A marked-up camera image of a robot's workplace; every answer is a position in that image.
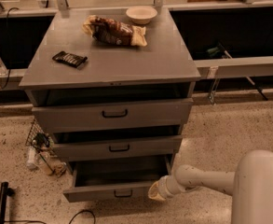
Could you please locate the black stand on floor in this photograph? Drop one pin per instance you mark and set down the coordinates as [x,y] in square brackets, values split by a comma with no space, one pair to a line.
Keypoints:
[5,192]

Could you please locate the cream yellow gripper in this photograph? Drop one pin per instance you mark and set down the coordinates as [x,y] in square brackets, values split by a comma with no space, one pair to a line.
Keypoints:
[163,185]

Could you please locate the grey drawer cabinet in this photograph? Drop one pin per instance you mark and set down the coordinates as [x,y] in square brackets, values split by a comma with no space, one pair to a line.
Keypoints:
[162,70]

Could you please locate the grey top drawer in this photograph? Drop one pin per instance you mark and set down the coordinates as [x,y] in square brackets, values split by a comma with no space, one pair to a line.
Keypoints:
[98,117]

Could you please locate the grey drawer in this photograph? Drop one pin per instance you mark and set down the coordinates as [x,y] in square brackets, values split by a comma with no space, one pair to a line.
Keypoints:
[117,178]
[98,117]
[123,148]

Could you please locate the grey bottom drawer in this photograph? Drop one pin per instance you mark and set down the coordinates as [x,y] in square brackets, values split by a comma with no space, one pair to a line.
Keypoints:
[117,178]

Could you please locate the wire mesh basket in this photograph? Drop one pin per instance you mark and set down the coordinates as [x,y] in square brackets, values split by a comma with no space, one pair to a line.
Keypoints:
[38,140]

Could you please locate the white bowl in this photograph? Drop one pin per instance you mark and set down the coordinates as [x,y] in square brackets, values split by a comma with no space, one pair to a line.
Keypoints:
[141,14]

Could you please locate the grey middle drawer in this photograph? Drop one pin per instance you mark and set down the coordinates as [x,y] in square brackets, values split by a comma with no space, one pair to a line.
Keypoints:
[123,148]

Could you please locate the brown snack bag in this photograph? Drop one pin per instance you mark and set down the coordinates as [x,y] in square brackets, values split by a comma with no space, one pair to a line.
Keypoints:
[114,32]

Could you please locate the green black tool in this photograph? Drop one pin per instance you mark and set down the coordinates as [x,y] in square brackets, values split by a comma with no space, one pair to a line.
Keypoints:
[219,48]

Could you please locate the grey metal rail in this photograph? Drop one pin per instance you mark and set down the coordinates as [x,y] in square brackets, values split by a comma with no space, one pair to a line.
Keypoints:
[236,67]

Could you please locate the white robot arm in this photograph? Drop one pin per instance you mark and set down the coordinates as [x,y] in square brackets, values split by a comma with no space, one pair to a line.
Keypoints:
[250,186]

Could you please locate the black candy bar packet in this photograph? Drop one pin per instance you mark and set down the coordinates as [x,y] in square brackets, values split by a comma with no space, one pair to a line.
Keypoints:
[69,59]

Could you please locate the clear plastic cup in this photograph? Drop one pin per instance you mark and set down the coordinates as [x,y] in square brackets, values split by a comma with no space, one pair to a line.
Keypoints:
[42,161]

